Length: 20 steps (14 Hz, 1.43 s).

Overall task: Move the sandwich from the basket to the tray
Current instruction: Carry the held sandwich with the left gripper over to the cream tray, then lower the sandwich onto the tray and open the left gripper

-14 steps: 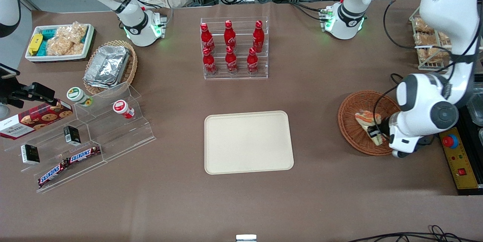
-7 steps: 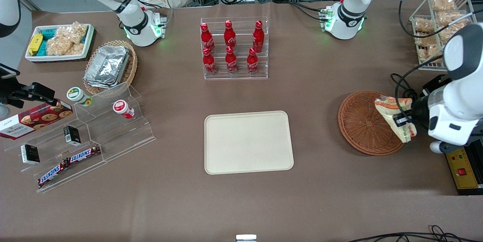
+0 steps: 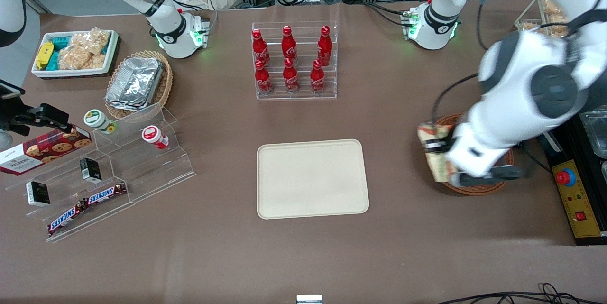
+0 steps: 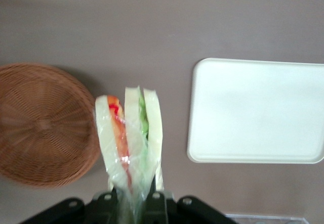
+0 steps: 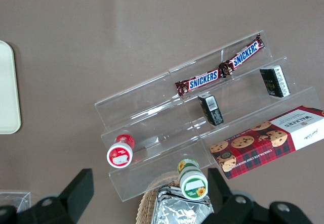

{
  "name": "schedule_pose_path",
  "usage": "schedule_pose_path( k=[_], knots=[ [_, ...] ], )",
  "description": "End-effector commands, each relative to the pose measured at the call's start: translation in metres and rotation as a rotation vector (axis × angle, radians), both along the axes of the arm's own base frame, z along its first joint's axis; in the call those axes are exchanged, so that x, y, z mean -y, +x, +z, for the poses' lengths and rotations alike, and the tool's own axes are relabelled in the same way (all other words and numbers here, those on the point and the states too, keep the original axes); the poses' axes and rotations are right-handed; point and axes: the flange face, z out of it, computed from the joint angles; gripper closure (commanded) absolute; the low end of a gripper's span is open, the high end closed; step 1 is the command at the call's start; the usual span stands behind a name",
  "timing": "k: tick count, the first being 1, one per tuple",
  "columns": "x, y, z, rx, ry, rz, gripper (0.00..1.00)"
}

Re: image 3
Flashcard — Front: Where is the black box with white side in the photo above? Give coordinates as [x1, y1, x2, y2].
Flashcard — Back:
[26, 181, 51, 207]

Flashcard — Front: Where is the cream rectangular tray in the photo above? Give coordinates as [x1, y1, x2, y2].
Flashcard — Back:
[257, 139, 370, 220]

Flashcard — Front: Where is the green lidded sunflower cup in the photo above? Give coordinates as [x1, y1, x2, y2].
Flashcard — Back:
[84, 109, 117, 134]

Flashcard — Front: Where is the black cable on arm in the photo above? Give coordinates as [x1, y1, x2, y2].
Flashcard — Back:
[429, 73, 480, 124]

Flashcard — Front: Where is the yellow snack pack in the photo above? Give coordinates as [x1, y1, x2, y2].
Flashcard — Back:
[36, 42, 54, 70]

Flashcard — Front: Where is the red lidded small cup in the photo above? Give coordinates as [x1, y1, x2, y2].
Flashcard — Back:
[142, 125, 169, 149]

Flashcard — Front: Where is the Walkers cookie box red tartan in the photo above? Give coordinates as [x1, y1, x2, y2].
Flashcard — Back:
[0, 125, 92, 176]

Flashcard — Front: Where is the clear acrylic bottle rack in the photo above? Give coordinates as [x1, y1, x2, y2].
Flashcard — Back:
[251, 21, 338, 101]

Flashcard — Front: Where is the small black box with barcode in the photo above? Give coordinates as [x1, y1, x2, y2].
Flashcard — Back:
[80, 157, 102, 184]

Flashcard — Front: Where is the clear bag of rice crackers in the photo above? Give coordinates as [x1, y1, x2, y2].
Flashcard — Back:
[58, 46, 106, 70]
[71, 27, 110, 54]

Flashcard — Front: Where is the clear plastic container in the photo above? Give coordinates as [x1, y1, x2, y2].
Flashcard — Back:
[579, 110, 607, 158]

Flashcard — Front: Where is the Snickers chocolate bar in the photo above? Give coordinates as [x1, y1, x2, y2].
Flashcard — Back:
[85, 182, 128, 206]
[46, 201, 88, 237]

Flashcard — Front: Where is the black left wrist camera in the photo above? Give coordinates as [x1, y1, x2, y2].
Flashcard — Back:
[455, 166, 523, 188]

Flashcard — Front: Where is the brown wicker sandwich basket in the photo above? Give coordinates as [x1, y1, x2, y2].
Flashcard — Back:
[429, 113, 514, 196]

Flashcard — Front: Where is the white rectangular snack bin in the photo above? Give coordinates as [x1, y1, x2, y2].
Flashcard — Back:
[31, 29, 119, 78]

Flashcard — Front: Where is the clear acrylic snack case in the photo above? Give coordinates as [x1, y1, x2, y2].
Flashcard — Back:
[515, 0, 570, 39]

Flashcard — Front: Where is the red Coca-Cola bottle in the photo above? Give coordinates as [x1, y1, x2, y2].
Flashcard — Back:
[310, 59, 326, 93]
[317, 25, 333, 65]
[251, 29, 271, 65]
[283, 57, 299, 93]
[255, 59, 273, 95]
[282, 25, 298, 61]

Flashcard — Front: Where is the bagged brown snack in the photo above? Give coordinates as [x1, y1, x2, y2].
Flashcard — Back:
[540, 0, 568, 37]

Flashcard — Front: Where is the sandwich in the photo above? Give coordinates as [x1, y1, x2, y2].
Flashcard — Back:
[417, 123, 458, 183]

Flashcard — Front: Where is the black cable on table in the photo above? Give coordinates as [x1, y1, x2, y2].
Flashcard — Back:
[436, 283, 607, 304]

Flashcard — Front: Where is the wicker basket with foil trays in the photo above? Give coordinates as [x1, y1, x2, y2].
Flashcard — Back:
[104, 50, 173, 122]

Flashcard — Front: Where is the black yellow emergency stop box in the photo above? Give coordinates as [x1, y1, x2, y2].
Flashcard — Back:
[538, 114, 607, 246]

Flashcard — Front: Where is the clear acrylic stepped display stand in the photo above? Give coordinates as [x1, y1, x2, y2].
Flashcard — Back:
[6, 103, 196, 243]

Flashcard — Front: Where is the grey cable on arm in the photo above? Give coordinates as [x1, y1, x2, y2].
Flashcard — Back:
[476, 0, 495, 51]

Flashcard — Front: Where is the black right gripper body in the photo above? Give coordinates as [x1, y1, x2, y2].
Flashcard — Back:
[0, 99, 44, 137]

